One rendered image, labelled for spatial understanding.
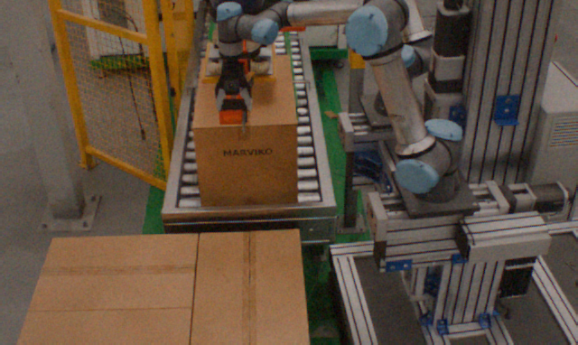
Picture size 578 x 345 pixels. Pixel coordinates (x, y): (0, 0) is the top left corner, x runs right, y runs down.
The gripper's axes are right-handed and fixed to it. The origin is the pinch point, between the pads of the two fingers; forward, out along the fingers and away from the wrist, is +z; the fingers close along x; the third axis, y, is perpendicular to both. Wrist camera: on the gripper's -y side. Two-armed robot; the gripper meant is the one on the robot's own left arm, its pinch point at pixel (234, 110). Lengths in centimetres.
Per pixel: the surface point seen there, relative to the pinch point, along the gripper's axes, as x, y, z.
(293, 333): -18, -37, 64
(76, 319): 58, -30, 65
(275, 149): -12.6, 30.0, 35.7
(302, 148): -25, 72, 64
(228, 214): 7, 21, 60
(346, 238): -47, 70, 119
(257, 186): -5, 30, 53
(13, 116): 173, 203, 121
